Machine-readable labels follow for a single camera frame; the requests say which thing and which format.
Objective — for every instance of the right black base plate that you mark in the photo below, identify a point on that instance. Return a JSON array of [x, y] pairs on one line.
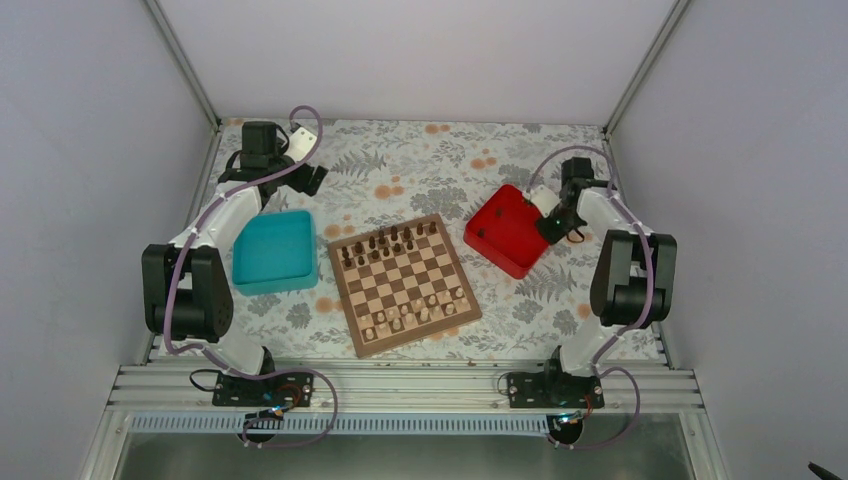
[[560, 391]]

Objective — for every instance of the aluminium front rail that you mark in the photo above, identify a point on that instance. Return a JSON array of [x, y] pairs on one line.
[[450, 388]]

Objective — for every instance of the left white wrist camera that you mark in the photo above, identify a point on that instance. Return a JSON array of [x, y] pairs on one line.
[[300, 143]]

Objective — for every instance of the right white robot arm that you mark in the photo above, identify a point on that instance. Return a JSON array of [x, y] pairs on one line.
[[632, 285]]

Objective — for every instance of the blue plastic tray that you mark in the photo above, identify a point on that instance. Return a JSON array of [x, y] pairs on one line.
[[274, 253]]

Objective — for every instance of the floral tablecloth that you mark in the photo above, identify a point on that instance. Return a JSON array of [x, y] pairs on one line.
[[382, 173]]

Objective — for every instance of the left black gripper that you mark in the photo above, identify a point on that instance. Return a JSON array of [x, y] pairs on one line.
[[300, 183]]

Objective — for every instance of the red plastic tray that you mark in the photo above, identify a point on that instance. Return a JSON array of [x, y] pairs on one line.
[[503, 231]]

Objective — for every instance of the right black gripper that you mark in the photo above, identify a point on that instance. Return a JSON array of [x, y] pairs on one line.
[[552, 235]]

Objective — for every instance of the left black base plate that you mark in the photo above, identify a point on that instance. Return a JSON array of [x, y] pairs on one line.
[[291, 390]]

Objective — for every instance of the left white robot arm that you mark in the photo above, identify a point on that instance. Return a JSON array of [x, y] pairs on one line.
[[186, 292]]

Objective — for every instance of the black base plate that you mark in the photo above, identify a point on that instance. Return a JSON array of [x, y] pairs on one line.
[[560, 391], [291, 390]]

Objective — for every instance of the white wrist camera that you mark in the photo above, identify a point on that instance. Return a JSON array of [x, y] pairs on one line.
[[544, 199], [300, 143]]

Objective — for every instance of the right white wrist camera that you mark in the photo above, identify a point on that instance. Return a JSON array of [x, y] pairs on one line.
[[544, 199]]

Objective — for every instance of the wooden chessboard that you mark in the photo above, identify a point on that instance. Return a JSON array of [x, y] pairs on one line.
[[398, 287]]

